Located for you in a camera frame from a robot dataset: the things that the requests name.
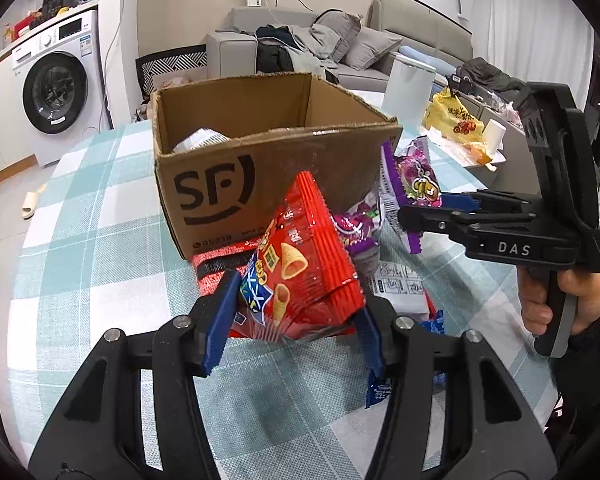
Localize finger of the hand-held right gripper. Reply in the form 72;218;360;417
397;206;481;243
440;189;537;217

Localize purple and grey snack packet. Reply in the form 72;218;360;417
330;195;386;281

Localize thin hanging cable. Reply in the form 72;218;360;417
102;0;126;131

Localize grey garment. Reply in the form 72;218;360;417
287;22;341;68

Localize yellow plastic bag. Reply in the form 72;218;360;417
424;87;486;143

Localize light grey pillow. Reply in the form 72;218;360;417
340;27;403;71

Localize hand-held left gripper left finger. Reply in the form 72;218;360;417
27;270;243;480

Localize white curtain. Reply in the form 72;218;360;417
485;0;591;91

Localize black patterned chair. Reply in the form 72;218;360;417
135;45;208;101

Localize orange snack piece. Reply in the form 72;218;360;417
467;142;496;171

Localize purple candy packet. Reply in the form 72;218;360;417
380;137;443;256

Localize white base cabinets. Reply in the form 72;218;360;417
0;50;36;191

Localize person's right forearm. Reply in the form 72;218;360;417
545;305;600;441

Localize white cylindrical bin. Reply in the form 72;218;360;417
382;55;437;123

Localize beige sofa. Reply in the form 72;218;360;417
206;0;476;93

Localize pink cloth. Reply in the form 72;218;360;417
150;71;206;92

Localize checked tablecloth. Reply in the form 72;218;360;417
2;120;561;480

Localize white packet with red edge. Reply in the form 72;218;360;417
367;260;436;321

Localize beige slipper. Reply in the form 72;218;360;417
21;185;48;220

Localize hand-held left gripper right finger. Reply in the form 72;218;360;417
355;299;558;480

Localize blue snack packet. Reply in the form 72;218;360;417
364;309;447;409

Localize white packet with blue print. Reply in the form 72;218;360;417
172;129;231;153

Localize white washing machine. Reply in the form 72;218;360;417
11;7;108;168

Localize light blue cushion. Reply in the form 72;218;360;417
397;45;461;76

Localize red textured packet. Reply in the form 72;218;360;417
191;237;281;297

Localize person's right hand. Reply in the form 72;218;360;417
517;265;600;336

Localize dark green jacket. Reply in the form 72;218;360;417
462;57;533;111

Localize brown cardboard box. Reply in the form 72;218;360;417
150;72;405;261

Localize red corn snack packet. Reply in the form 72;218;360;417
227;171;366;343

